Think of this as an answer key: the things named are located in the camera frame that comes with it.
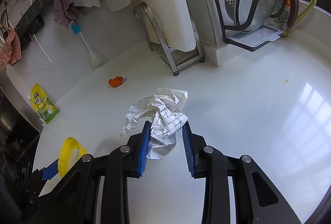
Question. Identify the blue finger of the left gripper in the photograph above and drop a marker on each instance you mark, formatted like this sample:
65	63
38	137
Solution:
50	171

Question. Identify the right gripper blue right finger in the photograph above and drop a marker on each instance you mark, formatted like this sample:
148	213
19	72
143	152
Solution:
190	148

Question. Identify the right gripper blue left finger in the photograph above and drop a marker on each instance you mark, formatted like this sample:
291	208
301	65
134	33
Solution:
142	148

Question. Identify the small orange object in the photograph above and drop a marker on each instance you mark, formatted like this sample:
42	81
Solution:
115	82

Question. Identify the yellow green refill pouch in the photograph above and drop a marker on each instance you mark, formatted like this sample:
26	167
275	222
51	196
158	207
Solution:
42	104

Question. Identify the white bottle brush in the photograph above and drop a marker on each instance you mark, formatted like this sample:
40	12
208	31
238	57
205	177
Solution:
94	58

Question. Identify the pink hanging cloth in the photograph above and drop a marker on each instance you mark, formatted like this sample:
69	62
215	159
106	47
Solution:
11	50

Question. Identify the black lid rack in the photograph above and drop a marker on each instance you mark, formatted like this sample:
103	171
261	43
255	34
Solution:
248	27

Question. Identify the purple hanging cloth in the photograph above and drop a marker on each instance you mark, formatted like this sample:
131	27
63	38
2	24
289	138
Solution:
64	12

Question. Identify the black wall hook rail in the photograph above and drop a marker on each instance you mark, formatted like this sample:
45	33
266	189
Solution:
38	6

